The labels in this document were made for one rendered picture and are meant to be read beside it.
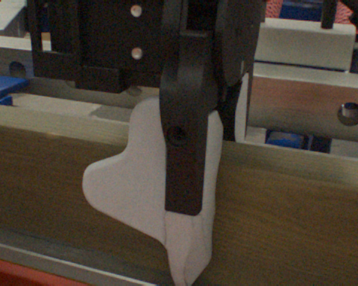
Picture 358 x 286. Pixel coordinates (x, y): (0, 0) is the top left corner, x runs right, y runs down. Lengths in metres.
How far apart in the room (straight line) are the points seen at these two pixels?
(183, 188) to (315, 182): 0.06
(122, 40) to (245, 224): 0.10
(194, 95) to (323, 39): 0.32
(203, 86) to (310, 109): 0.28
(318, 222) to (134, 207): 0.08
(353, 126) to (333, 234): 0.24
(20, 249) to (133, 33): 0.14
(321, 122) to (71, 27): 0.28
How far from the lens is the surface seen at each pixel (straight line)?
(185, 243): 0.20
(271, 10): 0.67
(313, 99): 0.43
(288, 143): 0.63
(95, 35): 0.20
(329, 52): 0.48
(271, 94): 0.44
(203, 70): 0.16
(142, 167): 0.20
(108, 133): 0.23
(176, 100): 0.17
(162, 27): 0.18
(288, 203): 0.21
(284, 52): 0.48
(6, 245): 0.28
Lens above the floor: 1.15
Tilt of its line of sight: 23 degrees down
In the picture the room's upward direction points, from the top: 2 degrees clockwise
